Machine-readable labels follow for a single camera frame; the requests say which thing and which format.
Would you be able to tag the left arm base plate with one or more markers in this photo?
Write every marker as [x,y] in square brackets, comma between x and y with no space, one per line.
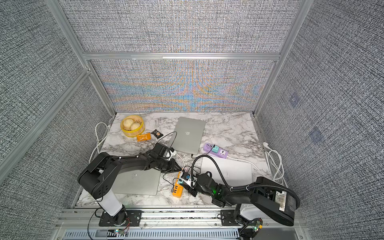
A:
[132,218]

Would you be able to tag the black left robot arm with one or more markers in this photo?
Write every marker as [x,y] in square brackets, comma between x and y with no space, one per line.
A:
[99,176]

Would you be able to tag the orange snack packet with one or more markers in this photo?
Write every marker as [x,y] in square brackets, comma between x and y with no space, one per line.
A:
[144,137]

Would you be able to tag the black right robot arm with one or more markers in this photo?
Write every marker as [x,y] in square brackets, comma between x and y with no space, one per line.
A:
[276,201]

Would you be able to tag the left silver laptop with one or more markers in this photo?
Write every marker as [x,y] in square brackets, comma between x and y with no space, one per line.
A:
[137,183]

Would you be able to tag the steamed bun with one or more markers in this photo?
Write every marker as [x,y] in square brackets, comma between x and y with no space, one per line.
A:
[127,123]
[135,126]

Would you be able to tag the black snack packet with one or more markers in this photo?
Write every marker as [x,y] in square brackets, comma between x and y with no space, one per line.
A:
[157,134]

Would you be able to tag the right steamed bun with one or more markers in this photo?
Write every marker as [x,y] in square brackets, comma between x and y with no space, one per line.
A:
[135,126]

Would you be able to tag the rear grey laptop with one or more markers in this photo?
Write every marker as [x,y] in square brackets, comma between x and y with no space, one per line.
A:
[187,135]

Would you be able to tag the teal charger on purple strip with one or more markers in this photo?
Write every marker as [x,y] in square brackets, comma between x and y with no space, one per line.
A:
[215,149]

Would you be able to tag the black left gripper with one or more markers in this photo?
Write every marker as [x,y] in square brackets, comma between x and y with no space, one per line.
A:
[172,167]

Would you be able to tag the white vented cable duct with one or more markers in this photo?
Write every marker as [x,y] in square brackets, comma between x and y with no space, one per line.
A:
[153,234]

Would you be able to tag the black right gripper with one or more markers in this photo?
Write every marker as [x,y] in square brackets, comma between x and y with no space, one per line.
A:
[191,191]

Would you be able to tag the right silver apple laptop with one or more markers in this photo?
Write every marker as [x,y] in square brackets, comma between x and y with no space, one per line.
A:
[236,173]

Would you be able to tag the yellow bamboo steamer basket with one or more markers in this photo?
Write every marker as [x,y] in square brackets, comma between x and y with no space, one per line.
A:
[132,134]

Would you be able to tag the left steamed bun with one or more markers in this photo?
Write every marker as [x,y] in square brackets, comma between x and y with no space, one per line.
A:
[127,123]

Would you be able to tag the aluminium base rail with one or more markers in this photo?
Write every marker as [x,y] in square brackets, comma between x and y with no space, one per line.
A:
[191,217]

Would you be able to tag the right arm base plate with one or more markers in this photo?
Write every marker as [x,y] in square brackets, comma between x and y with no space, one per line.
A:
[228,218]

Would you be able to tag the purple power strip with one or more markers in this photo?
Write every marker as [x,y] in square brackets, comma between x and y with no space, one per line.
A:
[221,153]

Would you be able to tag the orange power strip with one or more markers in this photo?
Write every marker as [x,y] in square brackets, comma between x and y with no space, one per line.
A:
[177,190]

